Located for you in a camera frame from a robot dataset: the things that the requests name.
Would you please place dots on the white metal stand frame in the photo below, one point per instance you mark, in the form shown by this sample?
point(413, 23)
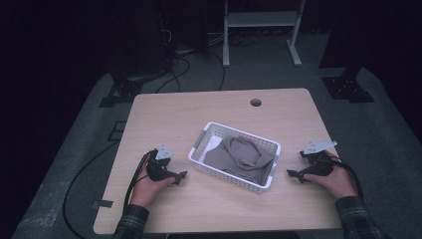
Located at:
point(262, 19)

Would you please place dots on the grey tape strip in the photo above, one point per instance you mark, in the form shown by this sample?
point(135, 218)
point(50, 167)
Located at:
point(103, 203)

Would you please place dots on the person's left hand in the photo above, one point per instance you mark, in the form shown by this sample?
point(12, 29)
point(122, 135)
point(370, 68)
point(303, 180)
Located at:
point(146, 192)

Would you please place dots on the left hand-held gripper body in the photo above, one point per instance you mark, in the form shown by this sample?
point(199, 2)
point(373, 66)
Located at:
point(159, 167)

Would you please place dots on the person's right hand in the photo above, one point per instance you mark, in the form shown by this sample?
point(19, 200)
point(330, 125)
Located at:
point(336, 182)

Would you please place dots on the black tape square outline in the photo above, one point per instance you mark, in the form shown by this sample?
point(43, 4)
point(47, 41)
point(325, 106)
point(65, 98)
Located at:
point(111, 131)

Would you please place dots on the grey pants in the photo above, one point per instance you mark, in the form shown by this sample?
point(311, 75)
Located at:
point(242, 159)

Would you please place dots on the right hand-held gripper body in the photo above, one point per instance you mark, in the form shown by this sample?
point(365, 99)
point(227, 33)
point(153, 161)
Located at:
point(320, 166)

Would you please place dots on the white perforated plastic basket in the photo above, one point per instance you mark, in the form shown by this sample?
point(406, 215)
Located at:
point(229, 179)

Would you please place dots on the black stand base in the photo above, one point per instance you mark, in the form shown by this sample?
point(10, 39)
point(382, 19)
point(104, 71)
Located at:
point(124, 89)
point(348, 88)

